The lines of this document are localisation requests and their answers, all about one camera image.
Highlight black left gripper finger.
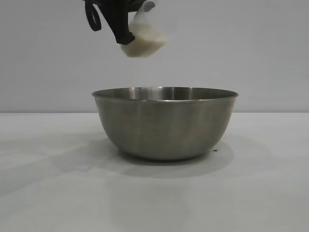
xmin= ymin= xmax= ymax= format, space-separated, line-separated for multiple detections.
xmin=101 ymin=0 xmax=136 ymax=45

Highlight clear plastic measuring cup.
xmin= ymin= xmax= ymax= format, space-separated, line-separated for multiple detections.
xmin=120 ymin=0 xmax=170 ymax=59

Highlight white uncooked rice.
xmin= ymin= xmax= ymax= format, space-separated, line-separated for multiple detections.
xmin=121 ymin=20 xmax=170 ymax=59

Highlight stainless steel mixing bowl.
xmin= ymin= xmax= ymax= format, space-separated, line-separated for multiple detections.
xmin=91 ymin=86 xmax=239 ymax=161

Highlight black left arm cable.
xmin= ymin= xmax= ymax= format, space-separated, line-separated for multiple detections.
xmin=84 ymin=0 xmax=102 ymax=32

